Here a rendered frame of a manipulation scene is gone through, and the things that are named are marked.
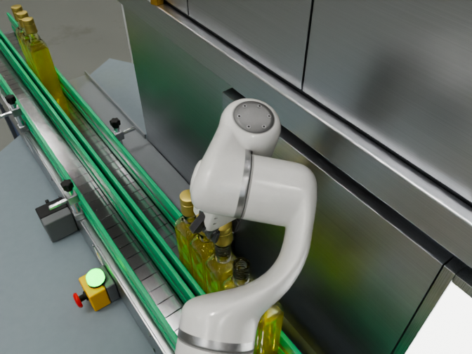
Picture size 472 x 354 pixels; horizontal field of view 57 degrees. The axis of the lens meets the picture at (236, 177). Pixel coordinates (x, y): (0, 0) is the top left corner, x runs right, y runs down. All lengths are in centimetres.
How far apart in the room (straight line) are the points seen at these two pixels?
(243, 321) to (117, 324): 74
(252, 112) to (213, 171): 10
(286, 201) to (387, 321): 35
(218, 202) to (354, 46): 26
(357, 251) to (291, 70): 29
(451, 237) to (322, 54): 29
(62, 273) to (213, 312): 88
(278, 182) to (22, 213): 113
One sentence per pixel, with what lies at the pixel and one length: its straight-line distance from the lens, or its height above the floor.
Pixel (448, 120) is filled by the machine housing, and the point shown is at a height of 148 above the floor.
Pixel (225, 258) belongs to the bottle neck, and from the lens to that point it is 81.
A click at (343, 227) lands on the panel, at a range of 70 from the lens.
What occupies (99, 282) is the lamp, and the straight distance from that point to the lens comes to 114.
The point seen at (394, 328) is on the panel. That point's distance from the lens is 76.
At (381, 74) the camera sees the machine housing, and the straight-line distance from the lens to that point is 57.
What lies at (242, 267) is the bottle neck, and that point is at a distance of 79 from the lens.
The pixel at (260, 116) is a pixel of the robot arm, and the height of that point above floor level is 146.
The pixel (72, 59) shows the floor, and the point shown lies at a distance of 381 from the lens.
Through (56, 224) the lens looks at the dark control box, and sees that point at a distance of 133.
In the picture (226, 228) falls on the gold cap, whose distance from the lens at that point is 74.
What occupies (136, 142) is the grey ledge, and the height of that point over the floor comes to 88.
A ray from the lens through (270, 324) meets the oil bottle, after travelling 80.
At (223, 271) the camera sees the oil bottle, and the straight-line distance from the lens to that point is 82.
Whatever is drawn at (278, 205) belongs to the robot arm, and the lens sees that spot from 47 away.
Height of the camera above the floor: 177
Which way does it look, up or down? 45 degrees down
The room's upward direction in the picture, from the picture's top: straight up
